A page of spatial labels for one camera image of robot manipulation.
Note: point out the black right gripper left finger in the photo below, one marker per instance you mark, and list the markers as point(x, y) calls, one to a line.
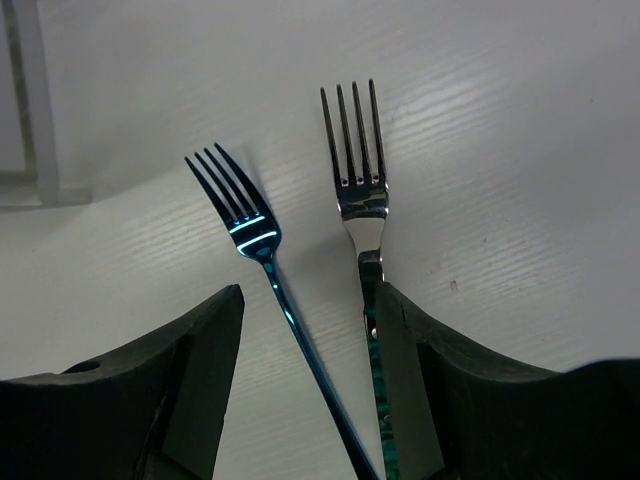
point(155, 407)

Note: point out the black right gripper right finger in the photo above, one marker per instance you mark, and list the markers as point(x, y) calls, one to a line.
point(460, 410)

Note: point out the all blue fork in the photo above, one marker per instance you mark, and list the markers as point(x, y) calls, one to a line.
point(256, 234)

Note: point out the silver fork teal marbled handle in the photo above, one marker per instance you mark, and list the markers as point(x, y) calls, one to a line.
point(363, 203)

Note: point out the aluminium table edge rail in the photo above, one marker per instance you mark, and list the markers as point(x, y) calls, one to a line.
point(30, 177)

